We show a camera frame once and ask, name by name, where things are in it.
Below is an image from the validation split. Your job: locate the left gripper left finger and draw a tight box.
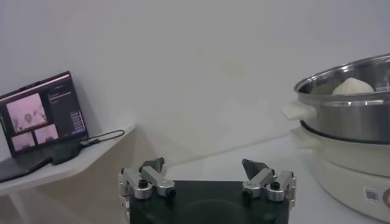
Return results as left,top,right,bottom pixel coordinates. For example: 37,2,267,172
118,156,177,200

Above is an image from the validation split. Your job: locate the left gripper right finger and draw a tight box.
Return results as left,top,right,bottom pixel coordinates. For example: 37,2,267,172
241,158,297,202

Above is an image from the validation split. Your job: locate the white steamed baozi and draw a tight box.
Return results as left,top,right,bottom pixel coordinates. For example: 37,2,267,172
331,77,375,97

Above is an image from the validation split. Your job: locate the steel steamer basket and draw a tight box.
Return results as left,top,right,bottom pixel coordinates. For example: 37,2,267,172
280,54,390,144

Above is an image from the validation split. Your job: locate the white side table with mouse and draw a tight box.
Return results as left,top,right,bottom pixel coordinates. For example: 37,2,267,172
0,124,138,224

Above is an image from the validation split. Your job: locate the cream electric cooker base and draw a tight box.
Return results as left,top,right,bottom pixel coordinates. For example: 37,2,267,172
291,126,390,223

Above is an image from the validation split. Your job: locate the black laptop with dark screen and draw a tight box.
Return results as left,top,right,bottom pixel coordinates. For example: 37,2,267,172
0,71,89,183

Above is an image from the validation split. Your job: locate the thin black looped cable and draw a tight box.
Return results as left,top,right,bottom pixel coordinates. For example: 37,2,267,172
79,129,126,147

